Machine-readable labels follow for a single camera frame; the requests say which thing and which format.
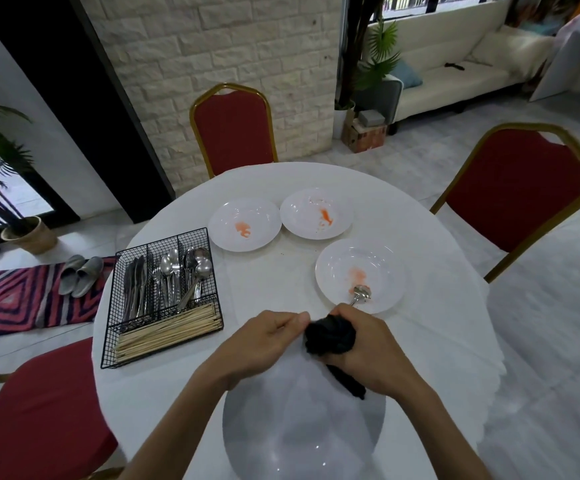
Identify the person's right hand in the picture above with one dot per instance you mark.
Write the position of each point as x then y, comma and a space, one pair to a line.
380, 359

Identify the person's left hand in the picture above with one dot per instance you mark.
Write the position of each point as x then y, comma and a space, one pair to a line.
255, 349

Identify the black cleaning cloth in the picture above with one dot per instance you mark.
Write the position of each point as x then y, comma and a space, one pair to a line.
330, 334

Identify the bundle of wooden chopsticks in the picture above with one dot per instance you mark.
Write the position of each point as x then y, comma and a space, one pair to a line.
170, 332

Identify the white plate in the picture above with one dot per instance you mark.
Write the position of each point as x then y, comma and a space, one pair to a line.
300, 209
300, 434
260, 214
385, 264

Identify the person's left forearm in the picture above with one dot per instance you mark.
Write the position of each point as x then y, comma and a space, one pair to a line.
170, 434

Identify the white round tablecloth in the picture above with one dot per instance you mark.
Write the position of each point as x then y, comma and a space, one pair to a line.
445, 344

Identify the grey slipper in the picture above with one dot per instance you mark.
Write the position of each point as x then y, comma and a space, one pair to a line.
88, 277
71, 274

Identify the red gold banquet chair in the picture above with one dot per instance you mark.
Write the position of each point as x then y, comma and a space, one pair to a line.
232, 132
40, 419
520, 189

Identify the orange brown crate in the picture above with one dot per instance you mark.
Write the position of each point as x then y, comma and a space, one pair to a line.
369, 139

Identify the small grey box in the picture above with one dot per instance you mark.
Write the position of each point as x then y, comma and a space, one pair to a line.
371, 118

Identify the tall palm in woven pot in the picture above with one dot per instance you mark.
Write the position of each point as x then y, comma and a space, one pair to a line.
32, 237

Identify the pink striped rug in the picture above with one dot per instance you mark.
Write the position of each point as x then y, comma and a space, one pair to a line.
5, 302

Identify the black framed glass door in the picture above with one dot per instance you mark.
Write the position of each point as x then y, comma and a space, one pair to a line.
30, 194

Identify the cream sofa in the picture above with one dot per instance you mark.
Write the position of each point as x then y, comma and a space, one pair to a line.
445, 89

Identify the blue cushion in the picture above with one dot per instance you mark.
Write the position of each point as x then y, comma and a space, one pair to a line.
407, 74

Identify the black remote control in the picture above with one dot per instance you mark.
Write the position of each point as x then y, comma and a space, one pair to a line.
454, 66

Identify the potted palm in white pot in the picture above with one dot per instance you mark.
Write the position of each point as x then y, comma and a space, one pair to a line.
382, 44

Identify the white side table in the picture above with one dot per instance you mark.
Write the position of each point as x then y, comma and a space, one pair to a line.
555, 69

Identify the dark framed window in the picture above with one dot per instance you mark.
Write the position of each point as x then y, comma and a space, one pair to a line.
420, 4

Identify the colourful fabric heap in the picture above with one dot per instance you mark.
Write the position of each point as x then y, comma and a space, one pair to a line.
535, 9

